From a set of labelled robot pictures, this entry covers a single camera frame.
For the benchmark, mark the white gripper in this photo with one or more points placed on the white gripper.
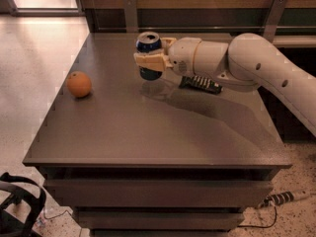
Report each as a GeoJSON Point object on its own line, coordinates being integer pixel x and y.
{"type": "Point", "coordinates": [182, 55]}

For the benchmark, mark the blue pepsi can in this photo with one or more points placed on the blue pepsi can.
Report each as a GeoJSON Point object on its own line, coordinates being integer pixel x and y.
{"type": "Point", "coordinates": [146, 42]}

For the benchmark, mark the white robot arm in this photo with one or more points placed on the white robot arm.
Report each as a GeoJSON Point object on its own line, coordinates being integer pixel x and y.
{"type": "Point", "coordinates": [244, 64]}

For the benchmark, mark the black snack bar wrapper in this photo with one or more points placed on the black snack bar wrapper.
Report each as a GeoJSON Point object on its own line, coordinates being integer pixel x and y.
{"type": "Point", "coordinates": [201, 83]}

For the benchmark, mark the orange fruit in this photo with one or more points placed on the orange fruit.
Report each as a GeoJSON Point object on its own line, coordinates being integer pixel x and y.
{"type": "Point", "coordinates": [79, 84]}

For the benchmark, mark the brown drawer cabinet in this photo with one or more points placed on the brown drawer cabinet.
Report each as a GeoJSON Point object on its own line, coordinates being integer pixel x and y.
{"type": "Point", "coordinates": [132, 129]}

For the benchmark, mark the upper cabinet drawer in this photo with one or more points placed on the upper cabinet drawer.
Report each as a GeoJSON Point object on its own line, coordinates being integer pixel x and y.
{"type": "Point", "coordinates": [154, 193]}

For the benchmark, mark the cabinet drawer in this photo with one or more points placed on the cabinet drawer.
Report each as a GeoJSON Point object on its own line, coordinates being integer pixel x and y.
{"type": "Point", "coordinates": [127, 220]}
{"type": "Point", "coordinates": [154, 193]}

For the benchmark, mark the lower cabinet drawer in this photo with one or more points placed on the lower cabinet drawer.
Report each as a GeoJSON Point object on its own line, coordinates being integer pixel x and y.
{"type": "Point", "coordinates": [127, 220]}

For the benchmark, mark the striped power strip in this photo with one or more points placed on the striped power strip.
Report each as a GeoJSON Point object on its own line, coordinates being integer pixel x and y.
{"type": "Point", "coordinates": [282, 198]}

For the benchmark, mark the left metal bracket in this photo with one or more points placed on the left metal bracket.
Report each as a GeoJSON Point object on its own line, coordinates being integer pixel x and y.
{"type": "Point", "coordinates": [131, 16]}

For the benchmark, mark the metal bracket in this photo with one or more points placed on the metal bracket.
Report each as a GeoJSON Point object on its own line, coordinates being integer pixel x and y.
{"type": "Point", "coordinates": [272, 19]}
{"type": "Point", "coordinates": [131, 16]}

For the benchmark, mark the window frame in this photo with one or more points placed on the window frame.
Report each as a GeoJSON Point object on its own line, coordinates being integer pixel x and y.
{"type": "Point", "coordinates": [42, 4]}

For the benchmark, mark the right metal bracket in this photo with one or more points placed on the right metal bracket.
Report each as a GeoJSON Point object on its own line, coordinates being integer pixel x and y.
{"type": "Point", "coordinates": [272, 19]}

